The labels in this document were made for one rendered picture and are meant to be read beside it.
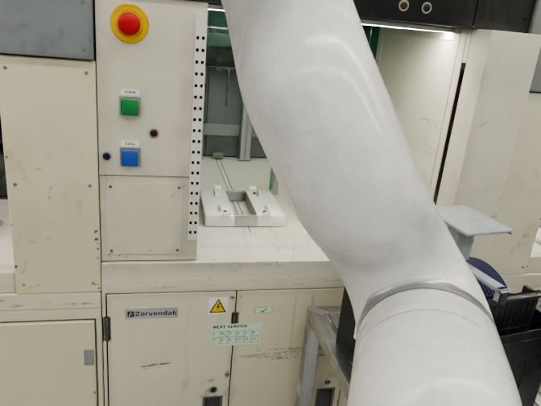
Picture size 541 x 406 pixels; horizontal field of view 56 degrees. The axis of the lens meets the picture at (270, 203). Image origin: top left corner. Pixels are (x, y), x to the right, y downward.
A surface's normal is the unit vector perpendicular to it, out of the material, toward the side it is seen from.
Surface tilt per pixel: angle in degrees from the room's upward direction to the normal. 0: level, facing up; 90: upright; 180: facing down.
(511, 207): 90
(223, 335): 90
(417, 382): 35
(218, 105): 90
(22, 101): 90
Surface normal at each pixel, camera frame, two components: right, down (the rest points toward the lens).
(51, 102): 0.21, 0.35
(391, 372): -0.59, -0.72
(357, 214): -0.04, 0.56
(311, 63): -0.13, -0.08
